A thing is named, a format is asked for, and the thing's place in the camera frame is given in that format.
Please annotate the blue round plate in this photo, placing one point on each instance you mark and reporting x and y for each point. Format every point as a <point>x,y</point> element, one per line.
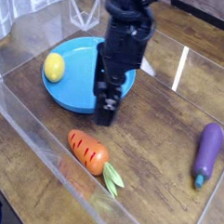
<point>74,89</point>

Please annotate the orange toy carrot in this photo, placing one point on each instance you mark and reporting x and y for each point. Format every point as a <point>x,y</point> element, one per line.
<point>95,158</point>

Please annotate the dark wooden bar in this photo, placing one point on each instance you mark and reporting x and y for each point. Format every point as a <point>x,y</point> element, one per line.
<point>198,13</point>

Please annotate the clear acrylic tray wall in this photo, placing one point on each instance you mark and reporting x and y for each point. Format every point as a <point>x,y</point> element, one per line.
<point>85,189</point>

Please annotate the yellow toy lemon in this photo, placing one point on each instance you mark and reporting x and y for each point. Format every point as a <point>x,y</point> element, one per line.
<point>54,67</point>

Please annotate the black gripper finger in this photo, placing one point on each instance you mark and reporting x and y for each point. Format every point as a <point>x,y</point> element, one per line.
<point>99,68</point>
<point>108,99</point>

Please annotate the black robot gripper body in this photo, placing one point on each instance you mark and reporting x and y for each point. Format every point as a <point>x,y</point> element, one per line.
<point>122,50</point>

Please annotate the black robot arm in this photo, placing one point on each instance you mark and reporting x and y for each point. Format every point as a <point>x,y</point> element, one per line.
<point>133,11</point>

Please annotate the purple toy eggplant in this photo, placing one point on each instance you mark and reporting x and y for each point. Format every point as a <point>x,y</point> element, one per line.
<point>211,141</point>

